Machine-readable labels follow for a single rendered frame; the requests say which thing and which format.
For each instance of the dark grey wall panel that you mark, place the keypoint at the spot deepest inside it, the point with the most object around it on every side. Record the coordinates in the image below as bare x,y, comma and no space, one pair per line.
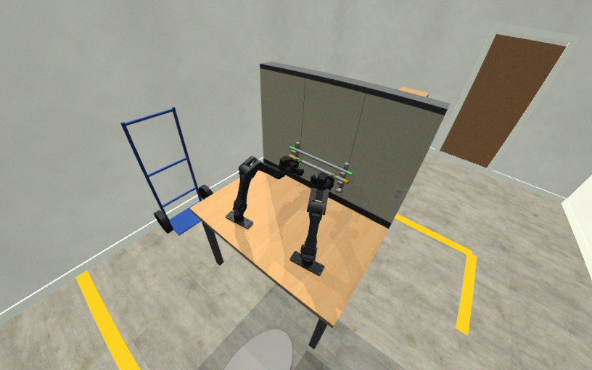
383,133

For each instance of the grey metal bar with yellow ends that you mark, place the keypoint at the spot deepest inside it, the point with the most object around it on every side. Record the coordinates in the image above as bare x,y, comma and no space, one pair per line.
320,169

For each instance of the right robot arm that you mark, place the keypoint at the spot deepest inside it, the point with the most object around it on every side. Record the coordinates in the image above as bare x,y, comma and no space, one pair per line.
315,209

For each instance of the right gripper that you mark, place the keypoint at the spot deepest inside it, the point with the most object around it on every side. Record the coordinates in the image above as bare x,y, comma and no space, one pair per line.
330,181

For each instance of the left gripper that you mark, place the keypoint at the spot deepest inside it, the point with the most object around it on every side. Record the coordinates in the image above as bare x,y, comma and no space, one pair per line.
298,161

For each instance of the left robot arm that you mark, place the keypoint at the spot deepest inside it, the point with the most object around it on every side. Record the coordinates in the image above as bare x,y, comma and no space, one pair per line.
240,204

